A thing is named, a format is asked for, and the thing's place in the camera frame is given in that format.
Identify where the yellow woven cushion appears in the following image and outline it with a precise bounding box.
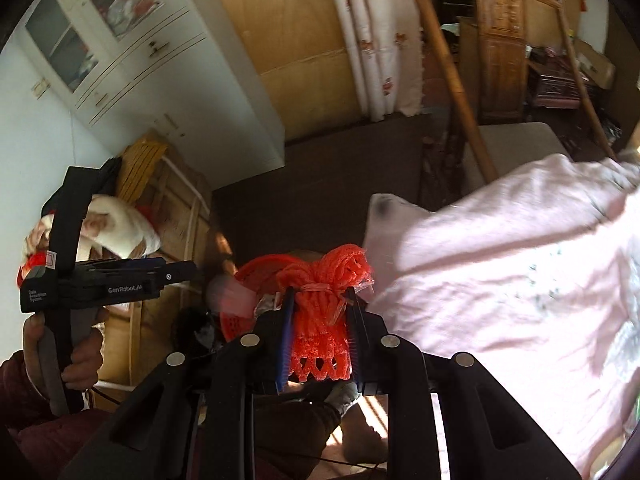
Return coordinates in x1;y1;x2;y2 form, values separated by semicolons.
116;132;168;201

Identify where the black plastic bag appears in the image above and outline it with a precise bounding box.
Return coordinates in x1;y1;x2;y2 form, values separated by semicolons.
175;305;221;356

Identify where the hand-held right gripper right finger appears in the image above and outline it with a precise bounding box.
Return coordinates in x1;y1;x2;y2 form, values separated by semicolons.
345;287;583;480

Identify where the white red plush blanket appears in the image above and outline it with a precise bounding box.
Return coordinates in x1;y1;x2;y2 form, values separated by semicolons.
17;195;161;286

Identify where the white floral curtain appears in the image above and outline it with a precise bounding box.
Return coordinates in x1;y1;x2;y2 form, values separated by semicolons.
322;0;426;122

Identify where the white metal cabinet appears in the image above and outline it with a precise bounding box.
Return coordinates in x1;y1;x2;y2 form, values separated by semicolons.
25;0;286;171

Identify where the person's leg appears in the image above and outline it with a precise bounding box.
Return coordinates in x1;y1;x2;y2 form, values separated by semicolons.
250;395;346;480

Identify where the red foam fruit net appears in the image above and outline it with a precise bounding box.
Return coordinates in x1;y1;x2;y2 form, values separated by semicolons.
275;242;376;383

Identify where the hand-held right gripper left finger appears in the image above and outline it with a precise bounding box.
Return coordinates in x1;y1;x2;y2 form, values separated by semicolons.
57;287;296;480

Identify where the cardboard box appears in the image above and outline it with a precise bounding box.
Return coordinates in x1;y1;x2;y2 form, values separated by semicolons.
572;37;617;90

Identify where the wooden armchair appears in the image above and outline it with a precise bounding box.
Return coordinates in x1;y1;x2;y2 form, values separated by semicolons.
405;0;618;211

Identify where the wooden crate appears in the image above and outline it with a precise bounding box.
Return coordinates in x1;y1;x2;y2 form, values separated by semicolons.
90;157;213;401

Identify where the dark carved side table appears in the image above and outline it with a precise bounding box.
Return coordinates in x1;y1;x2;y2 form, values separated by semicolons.
525;45;616;111

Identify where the red plastic basket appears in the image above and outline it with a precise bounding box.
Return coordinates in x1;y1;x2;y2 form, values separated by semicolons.
220;255;301;346

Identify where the person's left hand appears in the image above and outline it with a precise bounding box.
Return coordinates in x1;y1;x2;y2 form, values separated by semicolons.
22;307;107;392

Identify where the person's left forearm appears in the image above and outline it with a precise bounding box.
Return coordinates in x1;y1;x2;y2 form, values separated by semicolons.
0;350;101;480

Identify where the pink floral tablecloth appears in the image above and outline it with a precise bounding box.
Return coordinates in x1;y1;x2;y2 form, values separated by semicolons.
362;152;640;480

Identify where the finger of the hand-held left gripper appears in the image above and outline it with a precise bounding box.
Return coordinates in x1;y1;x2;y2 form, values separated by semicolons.
145;259;199;290
75;256;168;273

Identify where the black cloth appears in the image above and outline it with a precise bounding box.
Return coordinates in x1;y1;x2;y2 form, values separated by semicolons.
95;157;123;187

